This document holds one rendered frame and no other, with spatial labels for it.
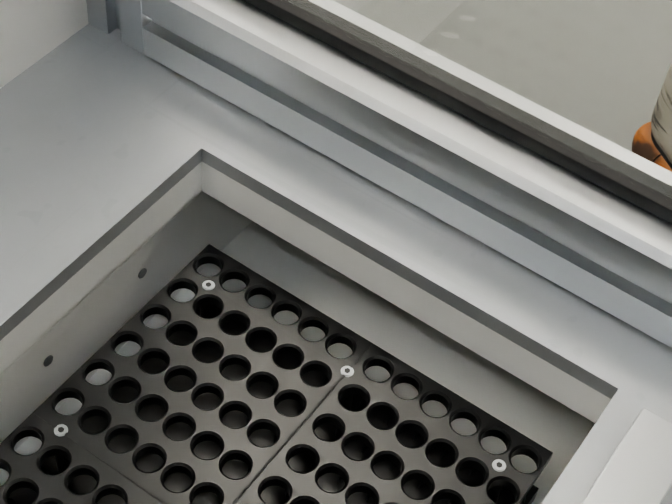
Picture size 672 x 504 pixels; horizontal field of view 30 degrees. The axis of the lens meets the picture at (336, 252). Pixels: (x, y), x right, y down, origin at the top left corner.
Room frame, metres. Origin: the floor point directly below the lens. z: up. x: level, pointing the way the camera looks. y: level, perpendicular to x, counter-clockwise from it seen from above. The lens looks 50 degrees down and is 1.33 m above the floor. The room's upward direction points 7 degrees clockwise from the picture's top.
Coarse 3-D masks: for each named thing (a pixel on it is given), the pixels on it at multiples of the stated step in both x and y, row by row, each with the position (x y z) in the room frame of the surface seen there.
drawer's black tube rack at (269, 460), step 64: (192, 320) 0.32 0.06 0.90; (256, 320) 0.32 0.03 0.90; (64, 384) 0.28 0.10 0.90; (128, 384) 0.28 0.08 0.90; (192, 384) 0.30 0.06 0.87; (256, 384) 0.31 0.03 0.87; (320, 384) 0.31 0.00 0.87; (0, 448) 0.24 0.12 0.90; (64, 448) 0.25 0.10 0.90; (128, 448) 0.27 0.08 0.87; (192, 448) 0.25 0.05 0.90; (256, 448) 0.26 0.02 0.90; (320, 448) 0.26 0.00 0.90; (384, 448) 0.26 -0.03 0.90; (448, 448) 0.27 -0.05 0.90
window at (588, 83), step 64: (320, 0) 0.40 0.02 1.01; (384, 0) 0.39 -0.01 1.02; (448, 0) 0.37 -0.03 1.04; (512, 0) 0.36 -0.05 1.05; (576, 0) 0.35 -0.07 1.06; (640, 0) 0.34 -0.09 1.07; (448, 64) 0.37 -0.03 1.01; (512, 64) 0.36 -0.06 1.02; (576, 64) 0.35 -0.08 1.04; (640, 64) 0.34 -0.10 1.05; (576, 128) 0.34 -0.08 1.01; (640, 128) 0.33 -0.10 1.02
